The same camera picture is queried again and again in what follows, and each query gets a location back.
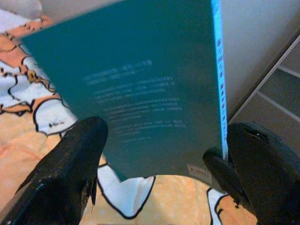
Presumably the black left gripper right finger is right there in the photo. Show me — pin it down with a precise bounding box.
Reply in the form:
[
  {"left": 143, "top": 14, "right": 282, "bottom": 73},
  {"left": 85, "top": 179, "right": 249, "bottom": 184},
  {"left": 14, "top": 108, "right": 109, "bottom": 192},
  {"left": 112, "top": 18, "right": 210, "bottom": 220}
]
[{"left": 202, "top": 121, "right": 300, "bottom": 225}]

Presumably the orange cartoon print blanket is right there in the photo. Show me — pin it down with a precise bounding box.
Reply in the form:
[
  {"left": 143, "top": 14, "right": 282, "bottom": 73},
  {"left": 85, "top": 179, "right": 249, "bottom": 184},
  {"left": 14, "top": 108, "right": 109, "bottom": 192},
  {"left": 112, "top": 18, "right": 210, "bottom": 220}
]
[{"left": 0, "top": 14, "right": 258, "bottom": 225}]

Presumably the teal book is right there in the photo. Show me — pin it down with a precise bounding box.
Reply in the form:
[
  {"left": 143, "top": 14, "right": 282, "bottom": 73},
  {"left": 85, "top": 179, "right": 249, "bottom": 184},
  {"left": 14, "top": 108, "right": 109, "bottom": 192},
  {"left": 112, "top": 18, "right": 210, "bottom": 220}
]
[{"left": 21, "top": 0, "right": 229, "bottom": 188}]

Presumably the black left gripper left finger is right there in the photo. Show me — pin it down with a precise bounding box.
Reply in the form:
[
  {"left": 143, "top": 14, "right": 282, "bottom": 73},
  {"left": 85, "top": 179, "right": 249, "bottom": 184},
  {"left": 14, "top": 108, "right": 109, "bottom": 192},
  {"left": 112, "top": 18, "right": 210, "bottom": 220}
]
[{"left": 0, "top": 116, "right": 109, "bottom": 225}]

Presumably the white quilted mattress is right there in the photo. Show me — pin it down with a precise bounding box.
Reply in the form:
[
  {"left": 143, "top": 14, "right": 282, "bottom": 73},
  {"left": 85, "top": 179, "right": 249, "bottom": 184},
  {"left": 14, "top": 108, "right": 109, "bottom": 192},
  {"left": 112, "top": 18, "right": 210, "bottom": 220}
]
[{"left": 0, "top": 8, "right": 45, "bottom": 25}]

